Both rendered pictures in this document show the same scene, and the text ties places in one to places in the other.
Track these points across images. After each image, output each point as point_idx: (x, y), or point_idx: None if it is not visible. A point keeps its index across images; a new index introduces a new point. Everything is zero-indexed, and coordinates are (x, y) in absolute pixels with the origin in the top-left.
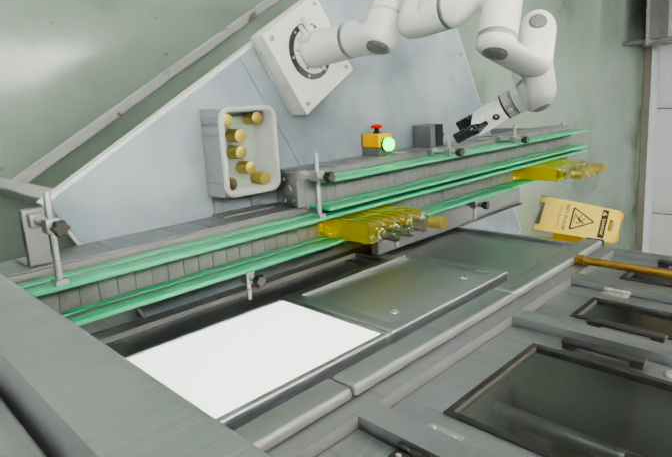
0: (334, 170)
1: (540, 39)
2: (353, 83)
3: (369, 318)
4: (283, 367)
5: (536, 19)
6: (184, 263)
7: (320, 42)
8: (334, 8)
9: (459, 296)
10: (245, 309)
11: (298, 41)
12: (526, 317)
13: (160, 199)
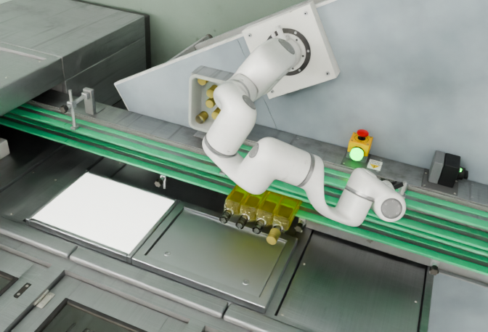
0: None
1: (243, 166)
2: (356, 86)
3: (149, 244)
4: (83, 225)
5: (254, 147)
6: None
7: None
8: (348, 15)
9: (198, 282)
10: (179, 191)
11: None
12: (189, 328)
13: (169, 106)
